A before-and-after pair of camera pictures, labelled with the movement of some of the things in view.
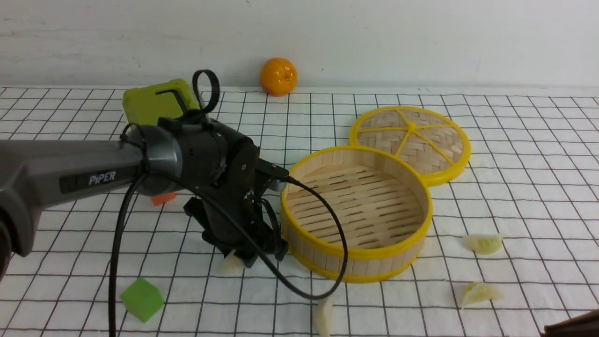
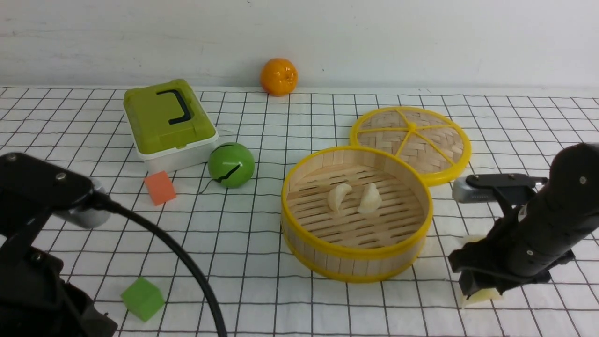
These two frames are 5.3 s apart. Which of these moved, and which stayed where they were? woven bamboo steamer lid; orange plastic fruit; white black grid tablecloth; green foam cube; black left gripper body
Moved: black left gripper body
Stayed: woven bamboo steamer lid; orange plastic fruit; green foam cube; white black grid tablecloth
